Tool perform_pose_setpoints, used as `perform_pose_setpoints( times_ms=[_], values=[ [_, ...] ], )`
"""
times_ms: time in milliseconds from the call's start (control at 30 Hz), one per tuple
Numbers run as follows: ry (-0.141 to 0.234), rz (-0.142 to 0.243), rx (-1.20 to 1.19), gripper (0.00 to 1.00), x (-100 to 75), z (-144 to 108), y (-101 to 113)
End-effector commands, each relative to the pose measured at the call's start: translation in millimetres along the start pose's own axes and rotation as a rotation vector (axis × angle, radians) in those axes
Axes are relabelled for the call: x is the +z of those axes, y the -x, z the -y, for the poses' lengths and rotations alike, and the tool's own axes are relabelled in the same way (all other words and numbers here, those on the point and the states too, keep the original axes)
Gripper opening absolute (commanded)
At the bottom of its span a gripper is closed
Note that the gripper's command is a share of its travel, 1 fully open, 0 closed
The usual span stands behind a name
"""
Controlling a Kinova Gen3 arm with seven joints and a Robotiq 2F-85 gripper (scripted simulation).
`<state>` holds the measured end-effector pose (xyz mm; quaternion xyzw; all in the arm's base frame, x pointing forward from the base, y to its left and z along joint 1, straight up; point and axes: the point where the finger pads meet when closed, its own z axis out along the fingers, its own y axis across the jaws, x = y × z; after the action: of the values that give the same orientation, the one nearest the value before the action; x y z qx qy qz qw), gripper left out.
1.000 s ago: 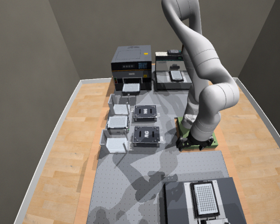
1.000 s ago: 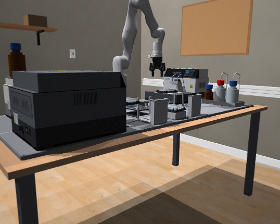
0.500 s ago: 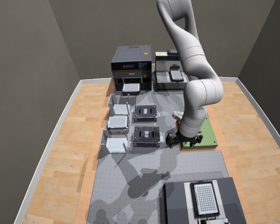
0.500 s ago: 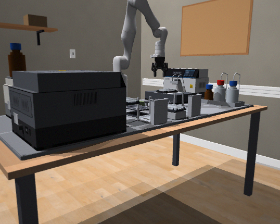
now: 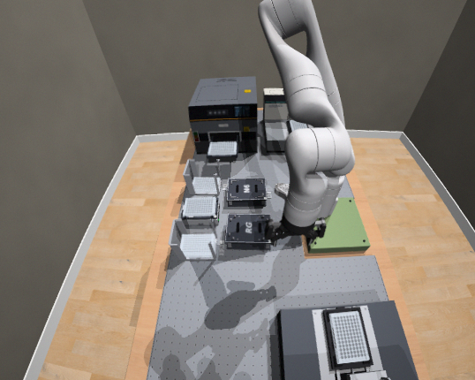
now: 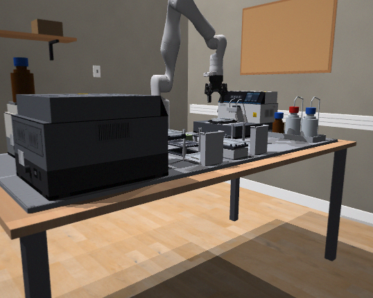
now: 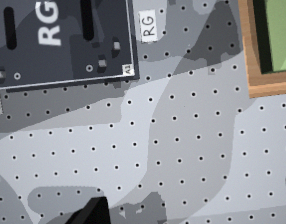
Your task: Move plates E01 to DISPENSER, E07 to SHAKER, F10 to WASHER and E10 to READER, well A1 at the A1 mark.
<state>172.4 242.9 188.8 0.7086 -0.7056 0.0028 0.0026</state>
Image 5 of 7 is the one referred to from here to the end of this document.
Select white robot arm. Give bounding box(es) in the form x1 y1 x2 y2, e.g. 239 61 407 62
258 0 355 227

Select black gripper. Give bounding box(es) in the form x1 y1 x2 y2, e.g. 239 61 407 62
265 214 327 247

